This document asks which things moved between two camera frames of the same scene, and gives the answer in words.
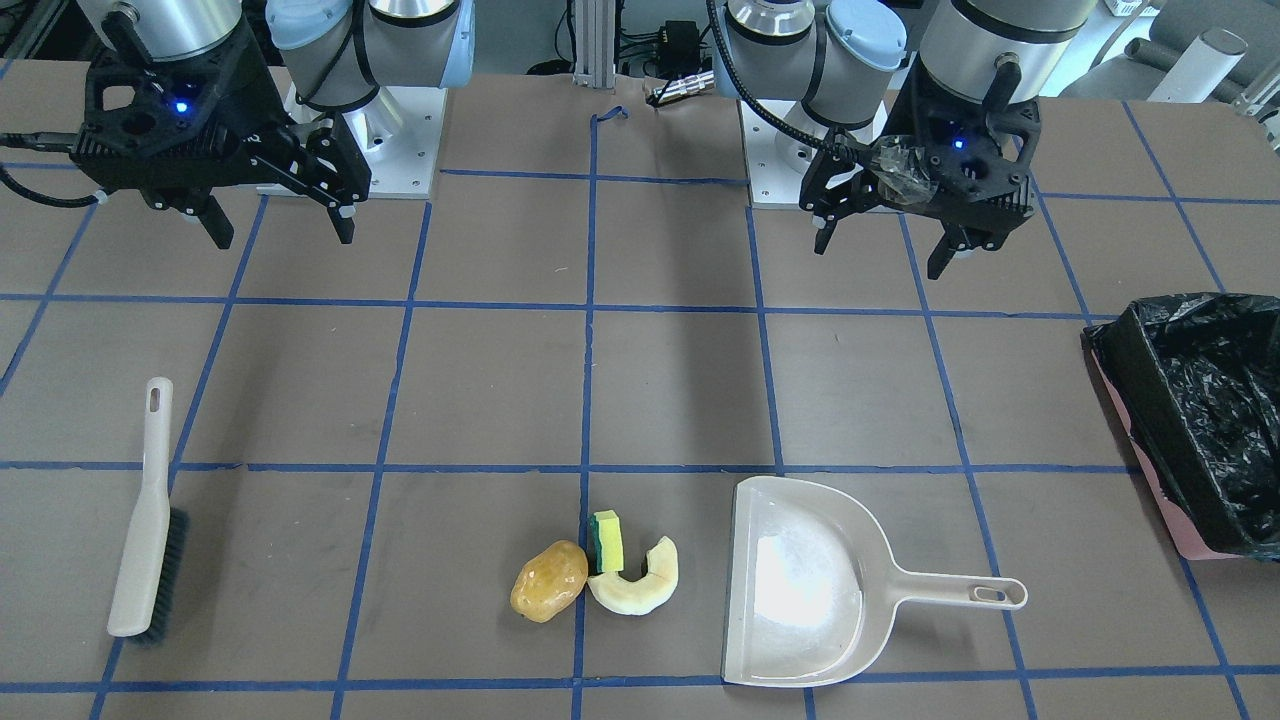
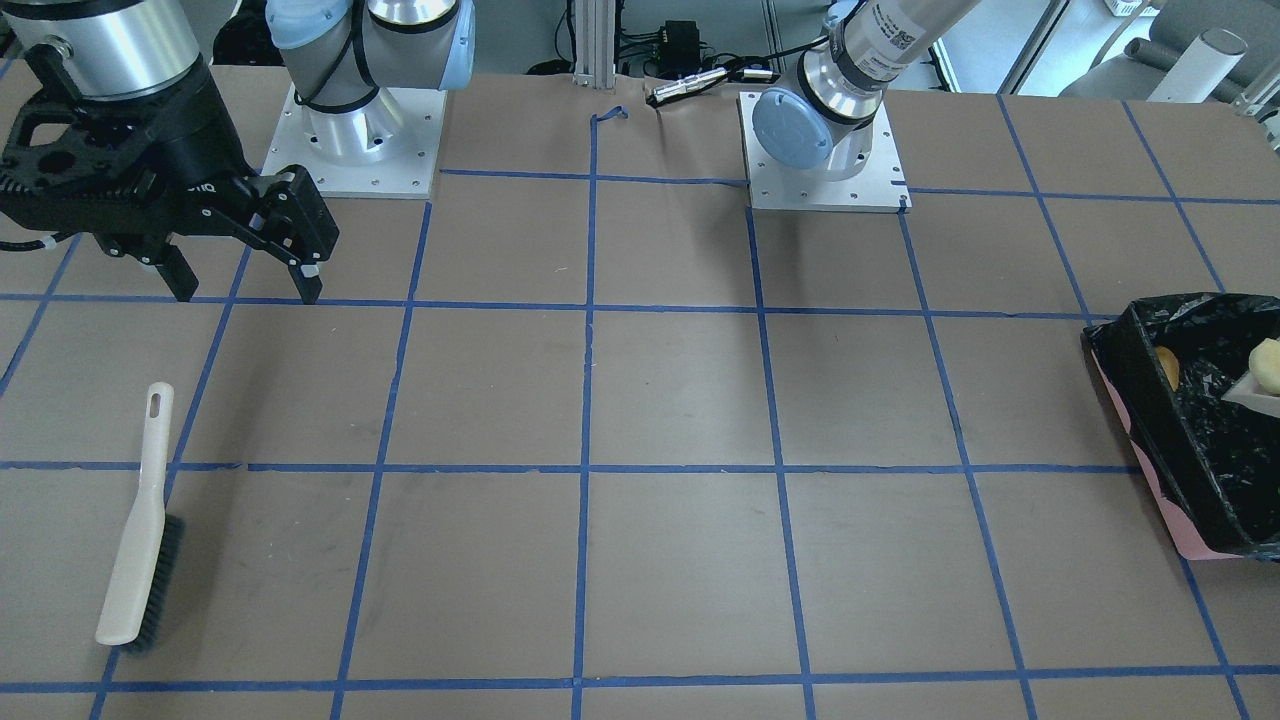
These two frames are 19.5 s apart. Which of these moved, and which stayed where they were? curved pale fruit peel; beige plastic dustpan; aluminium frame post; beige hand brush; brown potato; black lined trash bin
Moved: curved pale fruit peel; brown potato; beige plastic dustpan
Stayed: black lined trash bin; aluminium frame post; beige hand brush
